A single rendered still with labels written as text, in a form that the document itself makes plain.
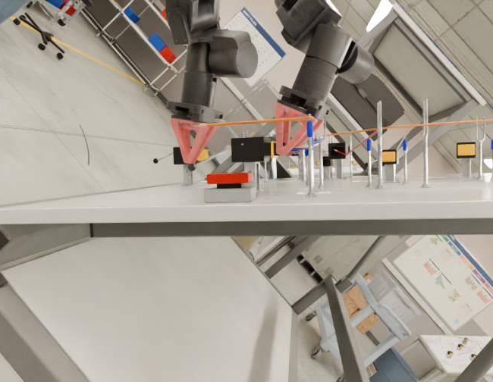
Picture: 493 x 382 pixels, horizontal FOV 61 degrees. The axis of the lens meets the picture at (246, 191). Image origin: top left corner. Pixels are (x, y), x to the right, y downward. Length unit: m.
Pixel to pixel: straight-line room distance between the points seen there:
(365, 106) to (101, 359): 1.43
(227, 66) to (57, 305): 0.43
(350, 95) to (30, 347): 1.49
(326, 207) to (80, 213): 0.28
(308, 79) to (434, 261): 8.26
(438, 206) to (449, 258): 8.44
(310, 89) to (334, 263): 7.37
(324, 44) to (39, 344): 0.55
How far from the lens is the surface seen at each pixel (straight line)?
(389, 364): 5.09
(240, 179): 0.49
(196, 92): 0.72
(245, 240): 1.80
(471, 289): 9.19
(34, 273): 0.67
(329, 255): 7.93
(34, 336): 0.60
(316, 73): 0.66
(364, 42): 1.76
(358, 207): 0.46
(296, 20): 0.72
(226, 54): 0.69
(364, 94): 1.79
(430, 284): 8.93
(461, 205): 0.48
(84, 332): 0.66
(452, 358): 6.64
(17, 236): 0.58
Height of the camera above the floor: 1.17
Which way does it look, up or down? 8 degrees down
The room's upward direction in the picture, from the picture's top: 49 degrees clockwise
